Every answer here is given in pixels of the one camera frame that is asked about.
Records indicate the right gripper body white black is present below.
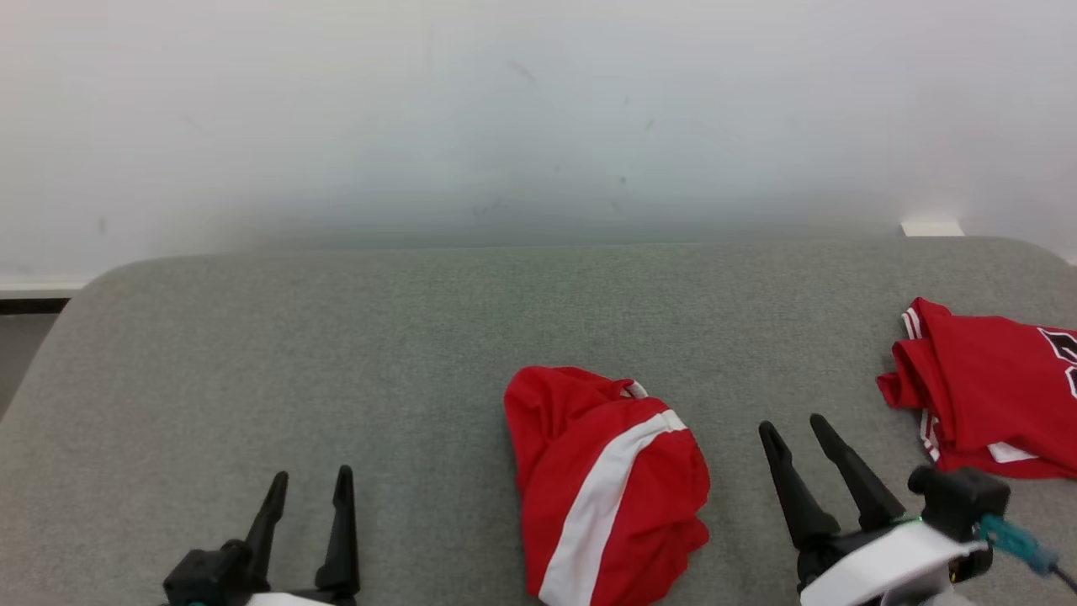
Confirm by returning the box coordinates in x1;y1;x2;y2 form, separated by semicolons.
794;515;987;606

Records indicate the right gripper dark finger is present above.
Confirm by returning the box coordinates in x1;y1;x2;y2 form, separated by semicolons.
757;420;843;550
809;412;908;533

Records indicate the white skirting board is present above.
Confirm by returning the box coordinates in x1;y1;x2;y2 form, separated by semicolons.
0;273;91;297

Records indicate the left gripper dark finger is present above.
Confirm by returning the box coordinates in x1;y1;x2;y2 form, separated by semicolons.
315;465;362;600
243;470;290;592

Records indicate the red garment with white stripe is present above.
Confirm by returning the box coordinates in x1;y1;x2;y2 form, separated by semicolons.
502;364;713;606

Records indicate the right black cable teal plug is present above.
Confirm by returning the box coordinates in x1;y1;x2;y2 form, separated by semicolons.
978;514;1077;594

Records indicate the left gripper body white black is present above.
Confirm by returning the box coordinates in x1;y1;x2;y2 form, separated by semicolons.
240;581;362;606

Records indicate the red shirt with black number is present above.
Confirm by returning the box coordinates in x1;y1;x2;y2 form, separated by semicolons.
876;296;1077;481

